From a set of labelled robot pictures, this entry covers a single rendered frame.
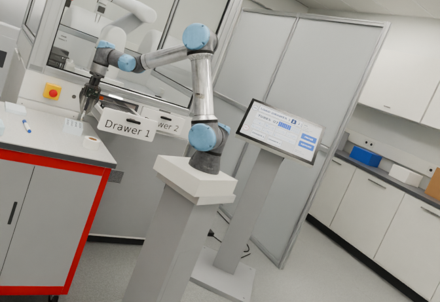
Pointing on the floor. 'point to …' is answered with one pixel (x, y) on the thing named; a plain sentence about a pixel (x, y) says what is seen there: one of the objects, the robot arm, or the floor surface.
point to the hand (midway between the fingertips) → (84, 111)
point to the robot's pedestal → (172, 245)
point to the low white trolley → (46, 202)
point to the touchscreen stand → (238, 237)
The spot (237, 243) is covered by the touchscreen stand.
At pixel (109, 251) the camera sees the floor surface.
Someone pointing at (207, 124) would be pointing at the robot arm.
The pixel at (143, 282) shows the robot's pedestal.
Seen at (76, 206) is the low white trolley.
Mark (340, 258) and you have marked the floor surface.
